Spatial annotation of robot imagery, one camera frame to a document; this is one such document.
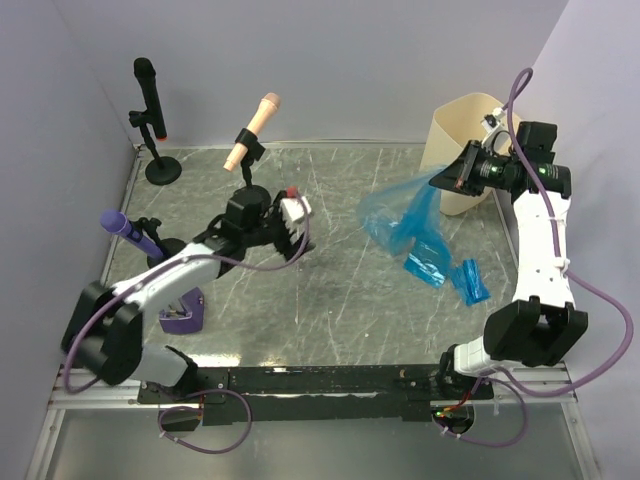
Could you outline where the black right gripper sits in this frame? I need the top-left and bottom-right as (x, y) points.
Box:
(428, 140), (518, 198)

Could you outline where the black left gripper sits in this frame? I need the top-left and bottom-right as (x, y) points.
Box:
(244, 192), (315, 262)

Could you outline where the blue plastic trash bag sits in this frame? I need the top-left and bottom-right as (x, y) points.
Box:
(356, 167), (452, 288)

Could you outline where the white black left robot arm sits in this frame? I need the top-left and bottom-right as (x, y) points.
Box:
(61, 186), (312, 402)

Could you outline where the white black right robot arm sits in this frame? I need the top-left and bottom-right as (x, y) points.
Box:
(429, 121), (588, 399)

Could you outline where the cream plastic trash bin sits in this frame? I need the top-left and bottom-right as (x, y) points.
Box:
(419, 93), (510, 216)

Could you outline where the peach pink microphone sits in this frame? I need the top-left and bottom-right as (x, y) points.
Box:
(223, 92), (281, 171)

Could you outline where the purple wedge holder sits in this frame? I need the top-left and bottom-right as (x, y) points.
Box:
(158, 288), (205, 335)

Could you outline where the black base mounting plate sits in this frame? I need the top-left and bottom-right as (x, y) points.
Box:
(137, 364), (494, 429)

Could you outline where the purple microphone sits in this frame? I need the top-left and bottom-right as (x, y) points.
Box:
(100, 209), (164, 260)

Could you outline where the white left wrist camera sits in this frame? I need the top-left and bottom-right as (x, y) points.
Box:
(280, 187), (314, 226)

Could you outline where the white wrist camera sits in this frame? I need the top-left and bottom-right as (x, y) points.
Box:
(481, 107), (510, 153)
(280, 187), (314, 226)

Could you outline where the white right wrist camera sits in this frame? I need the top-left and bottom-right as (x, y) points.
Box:
(481, 107), (510, 153)

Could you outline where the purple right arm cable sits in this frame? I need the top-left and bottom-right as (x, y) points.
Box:
(434, 67), (635, 447)

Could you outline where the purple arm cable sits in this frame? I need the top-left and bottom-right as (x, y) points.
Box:
(62, 194), (311, 454)
(434, 67), (635, 447)

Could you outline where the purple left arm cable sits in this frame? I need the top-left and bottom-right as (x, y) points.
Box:
(62, 194), (311, 454)

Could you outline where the aluminium rail frame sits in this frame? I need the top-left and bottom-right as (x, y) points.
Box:
(47, 363), (577, 410)

